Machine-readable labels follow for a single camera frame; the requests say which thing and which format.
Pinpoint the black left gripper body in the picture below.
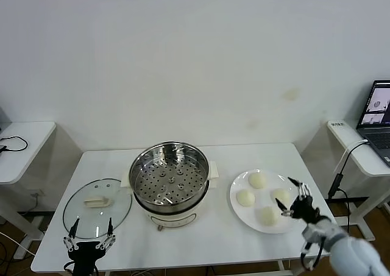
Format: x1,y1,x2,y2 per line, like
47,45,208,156
67,241,101,276

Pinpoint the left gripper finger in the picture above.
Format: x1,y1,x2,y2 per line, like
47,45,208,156
96,217,117,250
63,217,80,252

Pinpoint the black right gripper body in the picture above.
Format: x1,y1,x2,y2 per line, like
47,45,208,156
288,196,321,225

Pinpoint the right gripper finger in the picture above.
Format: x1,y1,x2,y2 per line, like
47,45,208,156
275,197,295,218
288,176,312,202

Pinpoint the white steamed baozi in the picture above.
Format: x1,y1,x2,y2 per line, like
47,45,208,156
257,206,280,227
247,172,268,190
271,188,293,208
236,189,256,207

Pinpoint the round glass pot lid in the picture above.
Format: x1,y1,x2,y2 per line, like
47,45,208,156
62,177,133,240

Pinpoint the stainless steel steamer basket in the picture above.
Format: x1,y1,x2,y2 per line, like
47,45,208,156
121,141,220,208

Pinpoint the round white plate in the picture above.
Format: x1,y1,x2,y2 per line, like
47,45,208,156
229,168,304,235

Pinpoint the cream electric cooker pot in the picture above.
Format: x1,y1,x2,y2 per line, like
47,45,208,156
133,178,220,232

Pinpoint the white side table with laptop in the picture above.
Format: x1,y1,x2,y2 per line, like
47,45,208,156
327,119,390,242

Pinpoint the grey open laptop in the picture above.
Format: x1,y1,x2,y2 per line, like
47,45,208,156
355,80,390,168

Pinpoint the black cable with adapter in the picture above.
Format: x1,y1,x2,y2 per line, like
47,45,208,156
327,141,369,228

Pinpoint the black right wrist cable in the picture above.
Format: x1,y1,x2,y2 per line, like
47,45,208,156
300,241,324,272

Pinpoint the white laptop cable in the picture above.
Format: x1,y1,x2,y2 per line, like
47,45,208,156
333,139,369,173

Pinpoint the white floor cable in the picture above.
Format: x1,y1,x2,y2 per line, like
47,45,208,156
0,232,37,255

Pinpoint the white side table with cable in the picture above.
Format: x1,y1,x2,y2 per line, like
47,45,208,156
0,121,57,260

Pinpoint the black looped cable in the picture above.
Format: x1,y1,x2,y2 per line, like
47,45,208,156
0,135,28,154

